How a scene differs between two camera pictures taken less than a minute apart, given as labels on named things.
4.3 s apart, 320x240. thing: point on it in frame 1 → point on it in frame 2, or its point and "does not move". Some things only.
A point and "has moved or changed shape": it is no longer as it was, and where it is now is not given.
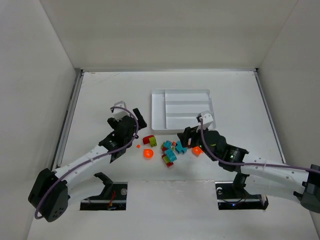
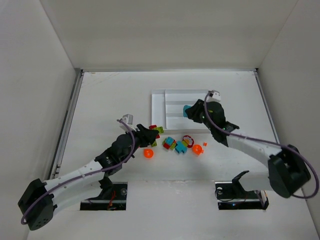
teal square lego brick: x=171 y=154 → x=169 y=140
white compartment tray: x=178 y=109 does not move
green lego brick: x=166 y=159 → x=172 y=146
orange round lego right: x=197 y=151 does not move
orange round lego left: x=148 y=153 does not move
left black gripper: x=127 y=122 → x=143 y=136
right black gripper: x=191 y=136 → x=198 y=111
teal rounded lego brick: x=168 y=144 → x=185 y=108
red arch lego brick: x=146 y=139 has moved or changed shape
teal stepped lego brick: x=179 y=148 does not move
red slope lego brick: x=169 y=164 → x=167 y=146
